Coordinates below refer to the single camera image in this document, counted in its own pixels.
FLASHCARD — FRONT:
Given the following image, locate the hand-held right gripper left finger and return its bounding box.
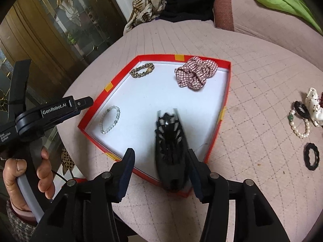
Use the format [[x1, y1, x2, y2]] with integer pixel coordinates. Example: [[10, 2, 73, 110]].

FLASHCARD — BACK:
[[33, 148, 136, 242]]

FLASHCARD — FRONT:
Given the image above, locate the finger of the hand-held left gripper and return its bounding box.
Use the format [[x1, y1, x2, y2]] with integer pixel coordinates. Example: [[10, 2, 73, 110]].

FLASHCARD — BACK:
[[73, 96, 94, 114]]

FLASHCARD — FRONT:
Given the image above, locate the pink quilted sofa cover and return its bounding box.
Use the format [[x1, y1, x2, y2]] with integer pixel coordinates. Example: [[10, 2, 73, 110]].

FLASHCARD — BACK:
[[57, 20, 323, 242]]

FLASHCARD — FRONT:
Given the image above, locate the red cardboard box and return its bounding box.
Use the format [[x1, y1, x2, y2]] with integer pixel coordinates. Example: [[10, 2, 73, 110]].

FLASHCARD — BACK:
[[77, 54, 232, 198]]

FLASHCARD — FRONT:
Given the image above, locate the black hair claw clip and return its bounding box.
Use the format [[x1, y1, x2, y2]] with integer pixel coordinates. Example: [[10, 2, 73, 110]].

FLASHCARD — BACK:
[[154, 108, 192, 192]]

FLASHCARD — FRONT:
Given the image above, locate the plaid fabric scrunchie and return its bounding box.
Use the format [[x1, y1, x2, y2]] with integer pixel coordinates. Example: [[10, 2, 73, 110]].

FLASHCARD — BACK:
[[174, 56, 219, 91]]

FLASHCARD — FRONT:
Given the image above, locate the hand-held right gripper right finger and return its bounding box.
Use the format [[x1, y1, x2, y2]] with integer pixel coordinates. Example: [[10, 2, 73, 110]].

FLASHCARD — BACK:
[[187, 148, 290, 242]]

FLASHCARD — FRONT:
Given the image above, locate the gold bead bracelet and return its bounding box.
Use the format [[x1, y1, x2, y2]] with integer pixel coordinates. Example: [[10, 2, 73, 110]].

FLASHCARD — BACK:
[[130, 63, 155, 78]]

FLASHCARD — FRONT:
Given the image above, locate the white polka-dot scrunchie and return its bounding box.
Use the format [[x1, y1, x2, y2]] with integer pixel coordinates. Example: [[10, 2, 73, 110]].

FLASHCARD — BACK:
[[305, 87, 323, 127]]

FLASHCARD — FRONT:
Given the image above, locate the person's left forearm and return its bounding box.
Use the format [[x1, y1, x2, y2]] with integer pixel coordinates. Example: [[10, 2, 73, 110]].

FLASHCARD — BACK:
[[6, 198, 39, 242]]

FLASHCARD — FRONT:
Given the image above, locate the pink bolster cushion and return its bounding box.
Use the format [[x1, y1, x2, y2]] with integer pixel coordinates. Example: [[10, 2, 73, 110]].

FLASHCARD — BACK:
[[213, 0, 323, 56]]

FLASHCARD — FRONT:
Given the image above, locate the white pearl bracelet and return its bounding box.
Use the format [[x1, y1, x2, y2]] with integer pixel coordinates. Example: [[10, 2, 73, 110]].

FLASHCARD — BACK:
[[289, 108, 311, 139]]

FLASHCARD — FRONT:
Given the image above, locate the black beaded hair tie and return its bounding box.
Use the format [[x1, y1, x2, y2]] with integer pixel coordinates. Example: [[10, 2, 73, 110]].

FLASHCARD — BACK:
[[294, 101, 310, 118]]

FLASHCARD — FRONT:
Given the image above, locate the person's left hand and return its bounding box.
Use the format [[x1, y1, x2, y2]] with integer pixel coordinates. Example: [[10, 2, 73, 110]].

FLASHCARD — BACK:
[[2, 147, 55, 213]]

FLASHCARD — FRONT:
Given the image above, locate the wooden glass door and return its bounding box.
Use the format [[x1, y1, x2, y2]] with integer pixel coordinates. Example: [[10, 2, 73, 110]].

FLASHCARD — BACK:
[[0, 0, 129, 121]]

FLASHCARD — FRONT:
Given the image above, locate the brown lattice patterned object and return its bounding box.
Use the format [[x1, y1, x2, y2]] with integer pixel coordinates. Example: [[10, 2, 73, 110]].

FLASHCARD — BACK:
[[62, 147, 75, 177]]

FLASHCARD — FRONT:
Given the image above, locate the black cloth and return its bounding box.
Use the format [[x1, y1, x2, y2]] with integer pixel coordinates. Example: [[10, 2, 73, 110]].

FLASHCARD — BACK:
[[159, 0, 235, 23]]

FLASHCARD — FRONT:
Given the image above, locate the pale bead bracelet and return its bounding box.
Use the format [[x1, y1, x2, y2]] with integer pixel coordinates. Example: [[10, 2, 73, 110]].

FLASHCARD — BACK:
[[100, 105, 121, 135]]

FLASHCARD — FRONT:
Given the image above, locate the black cable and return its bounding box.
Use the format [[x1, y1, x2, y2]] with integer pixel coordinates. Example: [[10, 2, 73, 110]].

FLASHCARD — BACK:
[[52, 171, 69, 182]]

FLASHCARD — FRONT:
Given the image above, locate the green cloth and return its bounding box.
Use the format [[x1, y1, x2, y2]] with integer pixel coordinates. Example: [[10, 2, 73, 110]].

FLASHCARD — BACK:
[[233, 0, 323, 34]]

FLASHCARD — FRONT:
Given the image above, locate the leaf-printed cloth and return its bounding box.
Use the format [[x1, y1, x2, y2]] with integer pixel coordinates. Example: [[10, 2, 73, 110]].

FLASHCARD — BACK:
[[123, 0, 167, 34]]

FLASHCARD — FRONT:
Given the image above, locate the black wavy hair tie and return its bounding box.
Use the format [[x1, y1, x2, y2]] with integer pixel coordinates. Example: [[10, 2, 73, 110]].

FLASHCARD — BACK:
[[303, 142, 320, 171]]

